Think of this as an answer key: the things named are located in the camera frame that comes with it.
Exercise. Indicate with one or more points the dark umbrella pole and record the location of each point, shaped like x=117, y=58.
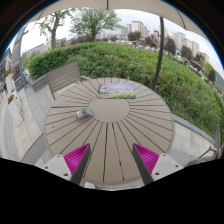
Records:
x=160, y=54

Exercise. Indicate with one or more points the grey slatted outdoor chair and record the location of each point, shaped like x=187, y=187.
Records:
x=64, y=76

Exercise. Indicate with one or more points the green hedge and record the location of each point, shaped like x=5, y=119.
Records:
x=186, y=94

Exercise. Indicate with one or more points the dark chair at right edge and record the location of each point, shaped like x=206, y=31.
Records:
x=204, y=148

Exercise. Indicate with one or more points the round slatted outdoor table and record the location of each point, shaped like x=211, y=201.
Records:
x=112, y=129

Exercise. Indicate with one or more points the beige umbrella canopy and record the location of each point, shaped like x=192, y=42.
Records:
x=157, y=7

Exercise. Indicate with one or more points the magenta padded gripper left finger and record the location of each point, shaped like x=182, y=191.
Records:
x=70, y=167

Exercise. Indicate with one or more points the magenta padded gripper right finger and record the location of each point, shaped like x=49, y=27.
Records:
x=153, y=166

